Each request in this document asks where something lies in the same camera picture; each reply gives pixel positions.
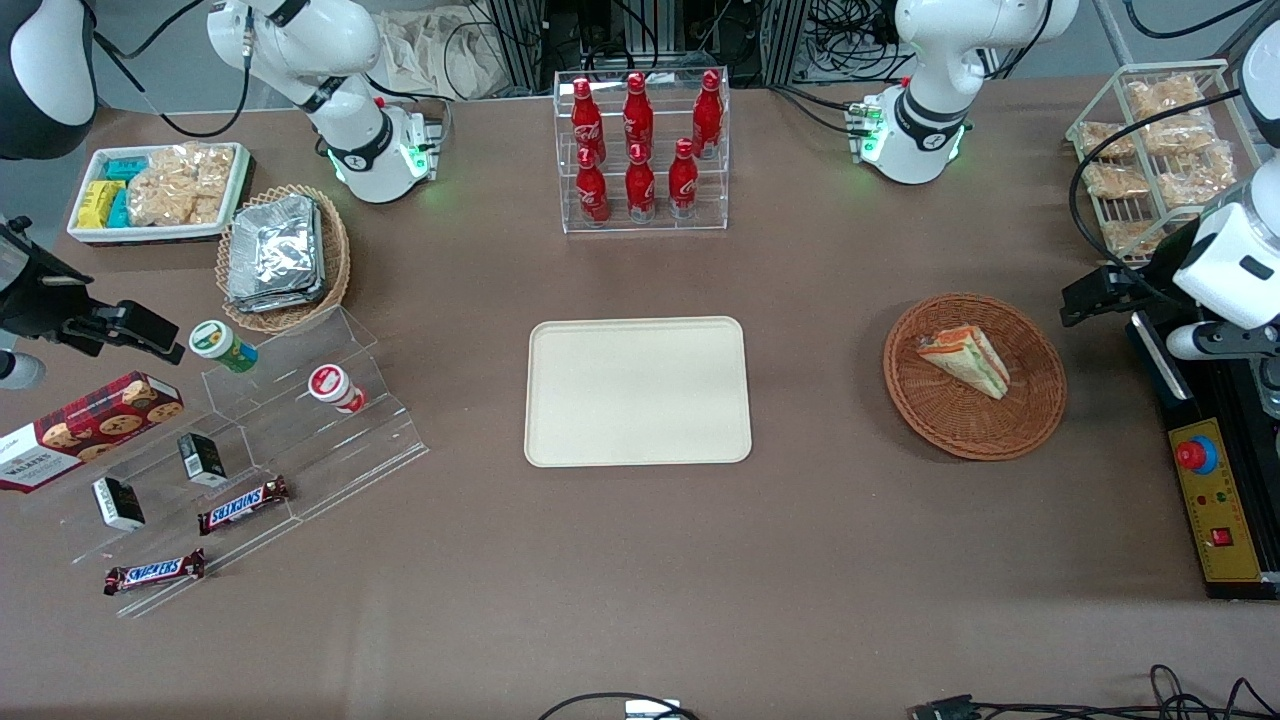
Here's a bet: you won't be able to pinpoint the clear acrylic stepped stand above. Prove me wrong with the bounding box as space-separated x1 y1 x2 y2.
20 306 431 619

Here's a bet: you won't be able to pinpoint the triangular sandwich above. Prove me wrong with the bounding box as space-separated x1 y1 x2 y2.
917 324 1011 401

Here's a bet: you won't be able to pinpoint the silver foil packet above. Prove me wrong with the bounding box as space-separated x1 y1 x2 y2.
229 194 324 293
226 280 329 315

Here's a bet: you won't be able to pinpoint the black looped cable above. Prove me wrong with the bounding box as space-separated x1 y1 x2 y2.
538 691 701 720

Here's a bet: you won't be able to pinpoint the white wire basket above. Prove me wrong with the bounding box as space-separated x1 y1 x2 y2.
1065 60 1266 268

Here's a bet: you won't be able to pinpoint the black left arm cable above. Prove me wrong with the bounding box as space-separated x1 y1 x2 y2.
1068 88 1246 301

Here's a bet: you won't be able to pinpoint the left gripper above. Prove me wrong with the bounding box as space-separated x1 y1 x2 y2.
1062 205 1280 331

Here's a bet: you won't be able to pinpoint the Snickers chocolate bar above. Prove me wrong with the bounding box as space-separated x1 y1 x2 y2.
197 475 292 536
103 548 207 597

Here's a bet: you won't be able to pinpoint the red Walkers cookie box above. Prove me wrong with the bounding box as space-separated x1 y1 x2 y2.
0 371 185 494

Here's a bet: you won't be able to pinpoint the round brown wicker basket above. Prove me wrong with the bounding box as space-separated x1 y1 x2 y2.
883 292 1068 462

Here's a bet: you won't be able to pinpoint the black appliance housing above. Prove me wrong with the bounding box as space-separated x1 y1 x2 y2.
1128 310 1280 601

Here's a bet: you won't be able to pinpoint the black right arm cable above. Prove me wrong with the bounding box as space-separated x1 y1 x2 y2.
92 0 253 139

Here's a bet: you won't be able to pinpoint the green lidded cup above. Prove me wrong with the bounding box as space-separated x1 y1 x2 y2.
189 320 259 374

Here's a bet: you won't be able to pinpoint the small black box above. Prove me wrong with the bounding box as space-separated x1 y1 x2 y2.
92 476 146 532
177 432 228 488

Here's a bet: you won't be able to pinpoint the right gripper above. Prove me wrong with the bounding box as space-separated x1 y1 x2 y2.
0 222 187 364

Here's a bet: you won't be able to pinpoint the red lidded cup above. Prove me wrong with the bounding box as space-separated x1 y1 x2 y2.
307 364 367 414

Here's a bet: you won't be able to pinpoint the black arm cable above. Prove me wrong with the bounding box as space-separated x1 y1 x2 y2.
92 0 253 139
1068 88 1246 301

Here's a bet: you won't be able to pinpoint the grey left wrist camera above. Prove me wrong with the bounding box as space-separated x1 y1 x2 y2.
1167 322 1280 362

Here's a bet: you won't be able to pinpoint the beige crumpled bag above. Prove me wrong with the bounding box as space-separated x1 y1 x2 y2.
375 8 513 101

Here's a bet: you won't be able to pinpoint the yellow emergency stop control box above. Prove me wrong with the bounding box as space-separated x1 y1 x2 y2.
1168 418 1267 585

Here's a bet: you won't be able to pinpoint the white rectangular snack tray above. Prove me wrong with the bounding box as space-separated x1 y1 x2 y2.
67 142 252 246

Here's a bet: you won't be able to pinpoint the tangled black cables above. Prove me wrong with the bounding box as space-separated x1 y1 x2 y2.
800 0 917 83

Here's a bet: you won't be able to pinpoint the red cola bottle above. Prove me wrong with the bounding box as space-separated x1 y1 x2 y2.
575 147 610 227
692 70 724 161
668 138 700 220
625 142 657 223
623 72 655 159
571 77 607 166

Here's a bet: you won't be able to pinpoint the yellow snack packet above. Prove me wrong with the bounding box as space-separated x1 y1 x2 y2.
77 180 126 230

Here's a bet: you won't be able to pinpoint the beige rectangular tray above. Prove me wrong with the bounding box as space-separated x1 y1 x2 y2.
524 316 753 468

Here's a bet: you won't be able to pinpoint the wicker basket with foil packets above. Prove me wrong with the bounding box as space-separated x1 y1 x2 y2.
216 184 352 335

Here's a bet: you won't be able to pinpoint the clear bag of crackers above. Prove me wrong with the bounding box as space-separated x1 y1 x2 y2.
127 143 237 228

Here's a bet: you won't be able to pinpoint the clear bag of fried snack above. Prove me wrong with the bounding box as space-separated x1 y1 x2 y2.
1140 116 1217 157
1080 122 1137 161
1150 150 1237 207
1128 75 1207 121
1085 163 1151 200
1100 219 1167 257

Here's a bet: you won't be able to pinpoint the black cable with connector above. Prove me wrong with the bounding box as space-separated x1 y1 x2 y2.
908 664 1280 720

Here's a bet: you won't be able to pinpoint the clear acrylic bottle rack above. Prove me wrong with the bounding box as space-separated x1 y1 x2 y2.
553 68 731 235

